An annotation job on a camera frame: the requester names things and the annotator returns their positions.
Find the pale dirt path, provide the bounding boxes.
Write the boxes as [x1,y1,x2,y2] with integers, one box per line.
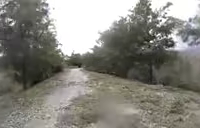
[22,67,91,128]

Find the row of trees and bushes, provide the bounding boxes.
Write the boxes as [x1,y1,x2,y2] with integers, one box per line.
[66,0,200,96]
[0,0,67,98]

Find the patchy dry grass ground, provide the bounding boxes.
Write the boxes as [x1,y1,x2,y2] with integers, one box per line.
[0,68,72,128]
[59,69,200,128]

